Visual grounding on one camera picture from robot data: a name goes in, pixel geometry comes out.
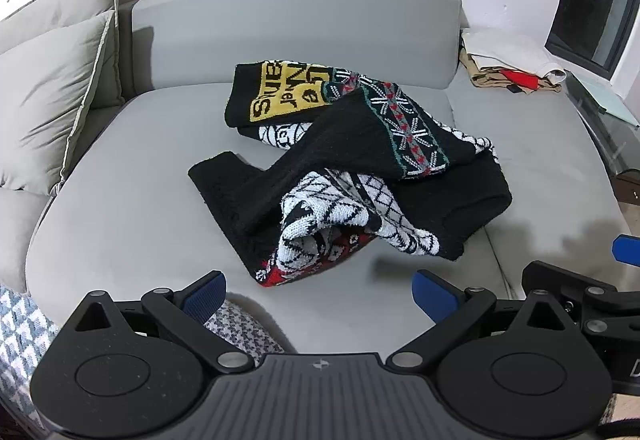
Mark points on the brown wooden furniture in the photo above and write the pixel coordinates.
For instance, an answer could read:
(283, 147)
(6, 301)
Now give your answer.
(629, 187)

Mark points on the red cloth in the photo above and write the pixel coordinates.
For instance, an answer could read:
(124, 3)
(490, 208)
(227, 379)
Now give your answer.
(522, 78)

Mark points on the grey cushion with piping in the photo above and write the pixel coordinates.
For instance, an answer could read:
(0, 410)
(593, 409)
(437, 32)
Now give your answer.
(45, 104)

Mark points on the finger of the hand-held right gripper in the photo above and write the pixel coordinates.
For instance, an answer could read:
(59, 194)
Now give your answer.
(575, 285)
(627, 251)

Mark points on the grey houndstooth cloth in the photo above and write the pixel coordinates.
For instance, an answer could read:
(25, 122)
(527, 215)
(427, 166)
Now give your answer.
(245, 330)

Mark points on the pale green book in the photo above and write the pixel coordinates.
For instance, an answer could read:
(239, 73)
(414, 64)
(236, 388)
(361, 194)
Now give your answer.
(602, 94)

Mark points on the black patterned knit sweater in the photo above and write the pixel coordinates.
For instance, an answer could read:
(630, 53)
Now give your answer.
(350, 139)

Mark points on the grey sofa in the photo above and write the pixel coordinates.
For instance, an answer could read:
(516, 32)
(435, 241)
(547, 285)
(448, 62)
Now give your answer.
(300, 29)

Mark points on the white folded garment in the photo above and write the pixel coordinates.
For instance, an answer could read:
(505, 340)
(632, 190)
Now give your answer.
(505, 49)

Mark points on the glass side table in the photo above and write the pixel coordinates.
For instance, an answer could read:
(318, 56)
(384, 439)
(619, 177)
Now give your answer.
(605, 139)

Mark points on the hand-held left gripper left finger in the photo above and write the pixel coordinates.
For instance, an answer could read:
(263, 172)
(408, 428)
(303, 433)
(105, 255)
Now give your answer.
(205, 297)

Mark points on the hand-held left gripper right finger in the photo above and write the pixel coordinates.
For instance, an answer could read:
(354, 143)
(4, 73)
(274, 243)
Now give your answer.
(435, 295)

